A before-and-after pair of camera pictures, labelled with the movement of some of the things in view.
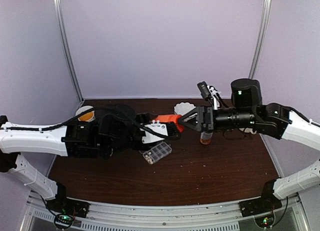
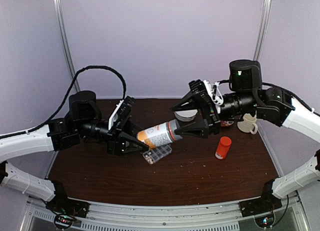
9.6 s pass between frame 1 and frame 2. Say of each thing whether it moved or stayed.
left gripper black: moved
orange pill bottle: moved
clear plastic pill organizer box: stayed
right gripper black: moved
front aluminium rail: stayed
